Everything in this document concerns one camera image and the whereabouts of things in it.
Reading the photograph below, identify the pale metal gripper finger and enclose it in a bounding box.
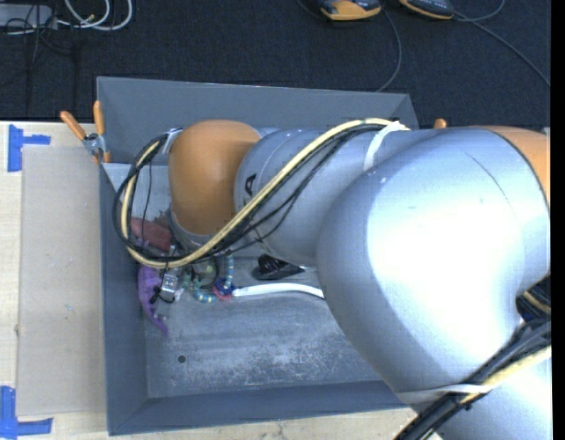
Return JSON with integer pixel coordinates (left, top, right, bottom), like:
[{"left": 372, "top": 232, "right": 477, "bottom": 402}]
[{"left": 153, "top": 274, "right": 181, "bottom": 323}]

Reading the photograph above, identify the purple toy animal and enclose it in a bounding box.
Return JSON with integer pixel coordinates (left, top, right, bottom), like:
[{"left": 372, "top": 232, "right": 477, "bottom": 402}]
[{"left": 136, "top": 263, "right": 170, "bottom": 339}]

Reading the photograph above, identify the red-brown flat block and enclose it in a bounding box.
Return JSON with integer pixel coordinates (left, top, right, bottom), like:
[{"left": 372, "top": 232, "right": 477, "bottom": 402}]
[{"left": 129, "top": 216, "right": 174, "bottom": 252}]

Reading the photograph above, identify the pale wood flat board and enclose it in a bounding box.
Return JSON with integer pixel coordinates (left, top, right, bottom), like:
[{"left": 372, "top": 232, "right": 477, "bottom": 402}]
[{"left": 15, "top": 143, "right": 108, "bottom": 417}]

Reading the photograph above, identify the grey metal bin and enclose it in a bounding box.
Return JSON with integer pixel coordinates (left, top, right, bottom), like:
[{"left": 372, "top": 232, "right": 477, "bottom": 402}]
[{"left": 94, "top": 75, "right": 421, "bottom": 437}]

